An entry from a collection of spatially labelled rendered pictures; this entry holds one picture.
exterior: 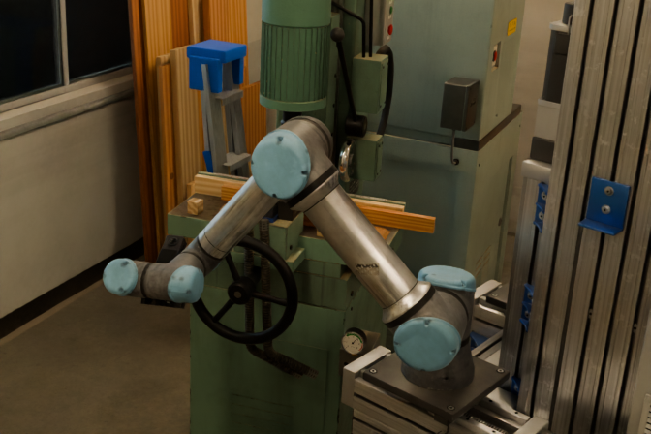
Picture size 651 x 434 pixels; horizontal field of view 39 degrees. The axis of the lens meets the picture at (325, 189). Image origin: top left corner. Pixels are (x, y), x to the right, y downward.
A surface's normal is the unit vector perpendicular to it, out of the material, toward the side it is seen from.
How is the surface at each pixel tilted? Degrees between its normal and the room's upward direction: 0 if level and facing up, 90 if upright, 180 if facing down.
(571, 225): 90
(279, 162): 84
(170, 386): 0
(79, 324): 1
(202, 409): 90
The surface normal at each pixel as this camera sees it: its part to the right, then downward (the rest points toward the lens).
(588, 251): -0.65, 0.23
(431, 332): -0.22, 0.41
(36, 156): 0.90, 0.19
